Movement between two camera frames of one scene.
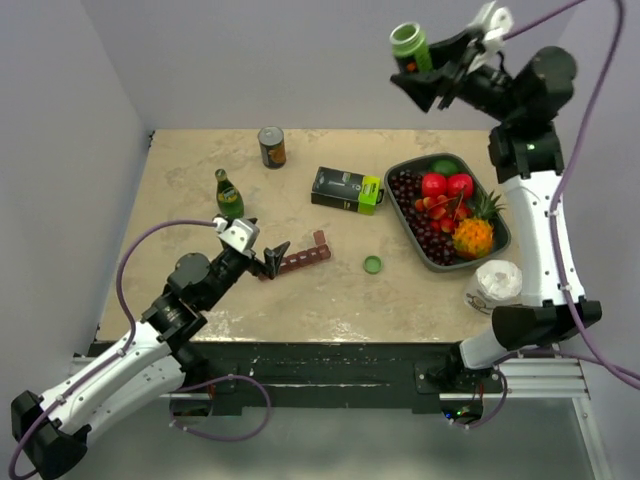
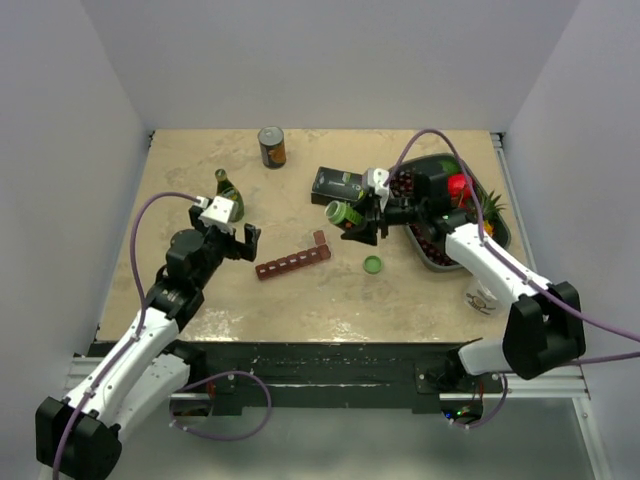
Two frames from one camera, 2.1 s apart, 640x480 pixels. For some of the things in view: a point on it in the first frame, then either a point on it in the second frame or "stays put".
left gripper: [272, 260] -> [237, 249]
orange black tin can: [273, 147] stays put
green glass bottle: [228, 199] stays put
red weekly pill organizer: [320, 251] stays put
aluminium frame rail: [561, 378] stays put
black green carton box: [347, 190] stays put
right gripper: [424, 88] -> [368, 234]
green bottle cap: [372, 264] stays put
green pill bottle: [411, 47] -> [338, 212]
